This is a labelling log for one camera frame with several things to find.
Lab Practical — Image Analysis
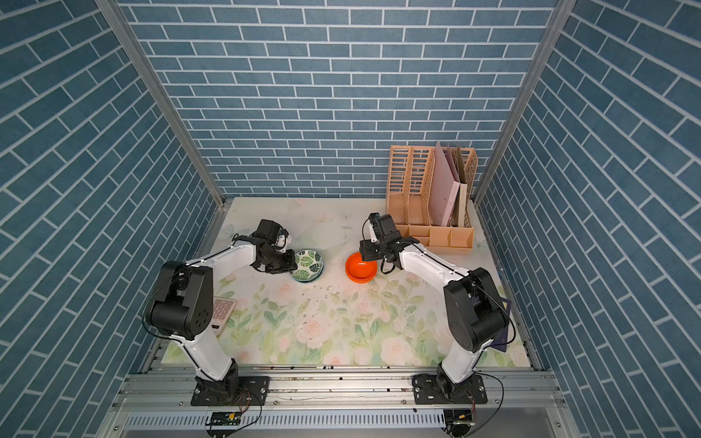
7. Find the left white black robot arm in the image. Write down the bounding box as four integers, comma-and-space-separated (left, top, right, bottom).
142, 219, 297, 383

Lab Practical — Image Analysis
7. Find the floral table mat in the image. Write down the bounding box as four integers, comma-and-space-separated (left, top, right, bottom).
161, 196, 531, 368

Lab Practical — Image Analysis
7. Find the peach desk file organizer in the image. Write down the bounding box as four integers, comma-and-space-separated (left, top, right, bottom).
386, 145, 478, 254

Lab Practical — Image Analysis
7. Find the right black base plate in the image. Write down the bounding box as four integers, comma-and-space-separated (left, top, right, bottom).
412, 373, 487, 404

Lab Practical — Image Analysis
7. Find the white perforated cable duct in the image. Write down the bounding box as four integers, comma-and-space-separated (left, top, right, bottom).
124, 409, 445, 432

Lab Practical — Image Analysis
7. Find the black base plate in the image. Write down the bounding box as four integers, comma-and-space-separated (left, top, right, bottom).
191, 375, 270, 407
412, 373, 487, 404

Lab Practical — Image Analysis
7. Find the brown folder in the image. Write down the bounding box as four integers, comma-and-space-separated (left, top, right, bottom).
453, 147, 469, 227

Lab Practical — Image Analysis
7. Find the right base connector box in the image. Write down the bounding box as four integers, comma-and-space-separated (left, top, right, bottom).
443, 409, 476, 438

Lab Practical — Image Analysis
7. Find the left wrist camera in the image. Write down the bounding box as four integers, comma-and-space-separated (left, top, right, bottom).
277, 232, 288, 249

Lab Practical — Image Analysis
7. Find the green circuit board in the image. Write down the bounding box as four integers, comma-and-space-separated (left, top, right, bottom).
206, 412, 242, 428

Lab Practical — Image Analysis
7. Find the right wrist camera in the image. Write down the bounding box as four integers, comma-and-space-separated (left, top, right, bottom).
367, 213, 380, 242

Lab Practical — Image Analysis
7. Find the pink calculator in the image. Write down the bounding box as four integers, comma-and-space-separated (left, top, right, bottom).
211, 297, 237, 336

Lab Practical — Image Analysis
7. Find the aluminium mounting rail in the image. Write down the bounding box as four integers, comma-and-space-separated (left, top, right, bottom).
112, 366, 565, 412

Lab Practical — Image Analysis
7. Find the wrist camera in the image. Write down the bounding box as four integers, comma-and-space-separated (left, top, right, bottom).
277, 232, 288, 249
367, 213, 380, 242

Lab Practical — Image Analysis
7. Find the pink folder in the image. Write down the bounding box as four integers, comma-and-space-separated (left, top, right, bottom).
429, 142, 460, 226

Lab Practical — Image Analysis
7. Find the dark blue notebook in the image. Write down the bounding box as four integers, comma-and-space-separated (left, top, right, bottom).
490, 297, 515, 352

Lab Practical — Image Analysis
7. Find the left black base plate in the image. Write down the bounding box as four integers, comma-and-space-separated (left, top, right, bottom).
191, 375, 270, 407

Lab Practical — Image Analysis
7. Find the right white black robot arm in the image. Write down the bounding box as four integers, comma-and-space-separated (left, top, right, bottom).
360, 213, 510, 399

